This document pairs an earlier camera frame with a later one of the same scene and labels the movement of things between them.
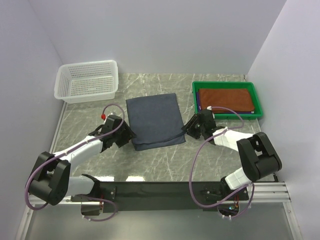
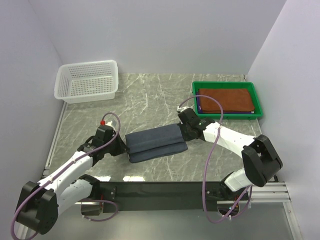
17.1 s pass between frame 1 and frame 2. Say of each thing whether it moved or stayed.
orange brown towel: stayed
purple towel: stayed
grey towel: moved
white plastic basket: stayed
